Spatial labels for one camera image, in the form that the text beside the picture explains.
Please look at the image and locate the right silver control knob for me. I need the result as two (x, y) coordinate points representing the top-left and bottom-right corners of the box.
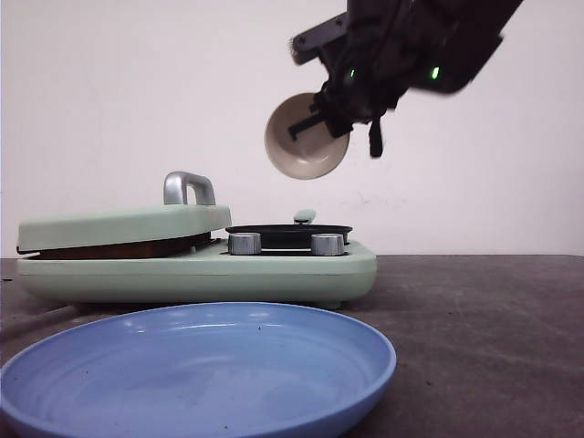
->
(311, 233), (345, 256)

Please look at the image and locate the mint green pan handle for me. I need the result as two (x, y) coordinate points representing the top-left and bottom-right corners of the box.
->
(293, 209), (317, 224)

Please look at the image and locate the left silver control knob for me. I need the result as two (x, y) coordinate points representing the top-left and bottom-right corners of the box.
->
(228, 233), (262, 256)

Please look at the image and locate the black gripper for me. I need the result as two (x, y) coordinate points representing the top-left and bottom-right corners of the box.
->
(287, 1), (420, 159)

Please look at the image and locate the blue plastic plate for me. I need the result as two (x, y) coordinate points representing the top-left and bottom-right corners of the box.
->
(1, 303), (397, 437)

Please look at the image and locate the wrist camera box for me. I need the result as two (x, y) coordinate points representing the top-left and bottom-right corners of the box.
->
(289, 13), (348, 66)

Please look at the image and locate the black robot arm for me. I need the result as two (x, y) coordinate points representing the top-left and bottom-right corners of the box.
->
(287, 0), (522, 158)

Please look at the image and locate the mint green breakfast maker base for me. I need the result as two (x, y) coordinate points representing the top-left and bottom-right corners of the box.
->
(16, 239), (377, 307)

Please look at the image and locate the cream ribbed bowl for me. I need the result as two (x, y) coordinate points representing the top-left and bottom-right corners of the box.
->
(265, 92), (350, 180)

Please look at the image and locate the grey power cord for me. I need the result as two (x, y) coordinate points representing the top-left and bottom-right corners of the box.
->
(0, 304), (81, 341)

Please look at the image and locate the silver control knob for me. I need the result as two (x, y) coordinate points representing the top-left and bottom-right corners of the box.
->
(228, 233), (262, 256)
(311, 233), (345, 256)

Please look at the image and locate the silver lid handle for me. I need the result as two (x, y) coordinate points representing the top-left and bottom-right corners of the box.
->
(163, 171), (216, 205)

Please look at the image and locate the black frying pan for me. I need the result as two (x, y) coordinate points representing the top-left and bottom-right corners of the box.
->
(225, 224), (353, 249)

